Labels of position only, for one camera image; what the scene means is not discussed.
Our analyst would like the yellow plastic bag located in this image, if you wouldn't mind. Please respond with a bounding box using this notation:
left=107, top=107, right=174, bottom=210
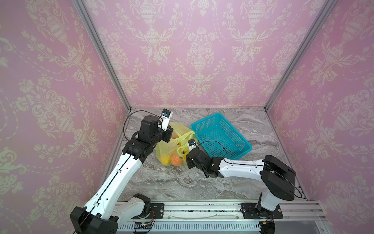
left=155, top=122, right=197, bottom=166

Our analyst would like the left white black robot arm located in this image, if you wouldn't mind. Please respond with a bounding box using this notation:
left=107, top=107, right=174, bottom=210
left=70, top=109, right=173, bottom=234

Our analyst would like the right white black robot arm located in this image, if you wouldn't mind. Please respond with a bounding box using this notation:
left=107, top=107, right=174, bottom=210
left=186, top=148, right=296, bottom=212

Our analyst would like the teal plastic basket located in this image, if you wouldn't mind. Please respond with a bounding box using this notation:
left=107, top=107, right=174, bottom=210
left=191, top=113, right=252, bottom=160

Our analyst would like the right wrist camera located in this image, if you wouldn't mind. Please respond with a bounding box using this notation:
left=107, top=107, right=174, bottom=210
left=188, top=138, right=197, bottom=151

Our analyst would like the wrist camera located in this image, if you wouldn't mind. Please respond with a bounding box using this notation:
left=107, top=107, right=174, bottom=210
left=161, top=109, right=173, bottom=131
left=188, top=138, right=197, bottom=151

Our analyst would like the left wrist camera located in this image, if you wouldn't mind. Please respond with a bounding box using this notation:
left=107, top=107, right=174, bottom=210
left=161, top=109, right=173, bottom=131

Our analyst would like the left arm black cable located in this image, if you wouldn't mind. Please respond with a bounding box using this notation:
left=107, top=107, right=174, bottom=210
left=123, top=110, right=163, bottom=141

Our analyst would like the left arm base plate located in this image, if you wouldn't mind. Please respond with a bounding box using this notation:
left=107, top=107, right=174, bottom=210
left=138, top=203, right=165, bottom=219

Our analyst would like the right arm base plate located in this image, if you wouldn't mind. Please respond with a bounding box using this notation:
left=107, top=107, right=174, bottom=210
left=240, top=203, right=283, bottom=219

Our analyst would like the left corner aluminium post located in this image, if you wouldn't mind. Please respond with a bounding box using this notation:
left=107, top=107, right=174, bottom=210
left=72, top=0, right=131, bottom=112

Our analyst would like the corner aluminium post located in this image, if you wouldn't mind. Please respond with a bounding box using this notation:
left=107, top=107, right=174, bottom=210
left=264, top=0, right=338, bottom=114
left=72, top=0, right=131, bottom=112

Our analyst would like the right corner aluminium post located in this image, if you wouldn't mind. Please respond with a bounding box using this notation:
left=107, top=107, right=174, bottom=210
left=264, top=0, right=338, bottom=114

